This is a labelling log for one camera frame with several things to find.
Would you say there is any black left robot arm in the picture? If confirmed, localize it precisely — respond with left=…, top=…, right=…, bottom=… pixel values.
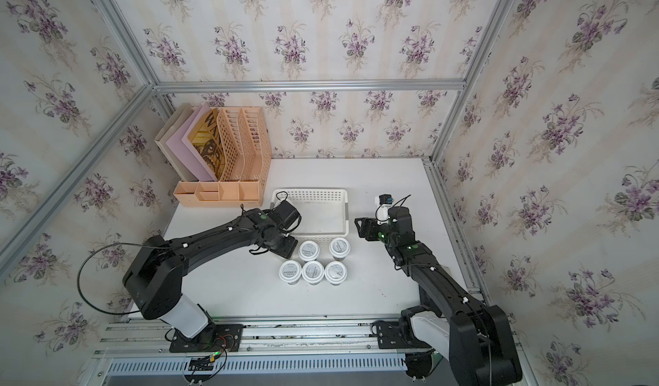
left=123, top=202, right=302, bottom=340

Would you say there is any white plastic basket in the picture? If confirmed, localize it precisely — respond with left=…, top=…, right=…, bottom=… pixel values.
left=270, top=188, right=349, bottom=242

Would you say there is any beige folder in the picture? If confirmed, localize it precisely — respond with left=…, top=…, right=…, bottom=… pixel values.
left=154, top=103, right=197, bottom=181

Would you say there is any yellow black patterned book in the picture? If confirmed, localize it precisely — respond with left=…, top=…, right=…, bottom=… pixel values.
left=186, top=109, right=227, bottom=181

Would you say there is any pink folder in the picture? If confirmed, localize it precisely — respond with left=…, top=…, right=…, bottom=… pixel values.
left=156, top=104, right=217, bottom=182

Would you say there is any aluminium rail frame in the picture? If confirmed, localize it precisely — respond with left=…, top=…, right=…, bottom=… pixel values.
left=81, top=315, right=432, bottom=385

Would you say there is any peach plastic file organizer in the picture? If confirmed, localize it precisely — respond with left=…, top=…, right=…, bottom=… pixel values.
left=173, top=107, right=272, bottom=209

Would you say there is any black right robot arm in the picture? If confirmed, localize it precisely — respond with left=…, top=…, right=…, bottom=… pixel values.
left=355, top=207, right=523, bottom=385

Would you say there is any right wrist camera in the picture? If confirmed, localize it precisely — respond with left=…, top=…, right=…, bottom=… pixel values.
left=375, top=194, right=394, bottom=224

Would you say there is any yogurt cup row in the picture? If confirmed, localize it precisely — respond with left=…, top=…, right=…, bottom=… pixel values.
left=329, top=237, right=351, bottom=261
left=324, top=261, right=348, bottom=286
left=302, top=261, right=325, bottom=286
left=299, top=240, right=320, bottom=262
left=279, top=260, right=302, bottom=285

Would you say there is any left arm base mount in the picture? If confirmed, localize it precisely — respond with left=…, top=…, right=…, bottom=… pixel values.
left=169, top=324, right=245, bottom=353

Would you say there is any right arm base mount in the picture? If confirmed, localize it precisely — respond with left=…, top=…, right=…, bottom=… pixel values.
left=370, top=305, right=431, bottom=349

